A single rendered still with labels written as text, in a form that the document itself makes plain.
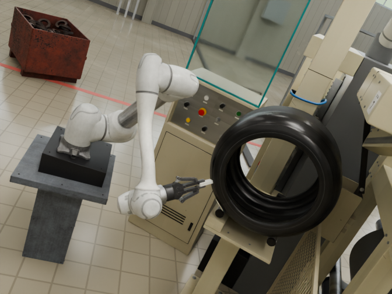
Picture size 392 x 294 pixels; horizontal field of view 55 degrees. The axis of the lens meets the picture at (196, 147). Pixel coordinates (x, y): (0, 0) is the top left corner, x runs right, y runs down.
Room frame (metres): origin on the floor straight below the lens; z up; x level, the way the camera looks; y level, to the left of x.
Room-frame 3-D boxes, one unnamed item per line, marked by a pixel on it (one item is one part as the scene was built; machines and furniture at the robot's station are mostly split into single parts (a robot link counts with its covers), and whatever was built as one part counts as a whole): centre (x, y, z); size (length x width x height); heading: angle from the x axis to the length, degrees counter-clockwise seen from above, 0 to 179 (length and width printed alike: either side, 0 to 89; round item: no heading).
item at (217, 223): (1.75, -0.27, 0.83); 0.36 x 0.09 x 0.06; 169
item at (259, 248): (1.72, -0.41, 0.80); 0.37 x 0.36 x 0.02; 79
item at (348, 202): (1.87, -0.82, 1.05); 0.20 x 0.15 x 0.30; 169
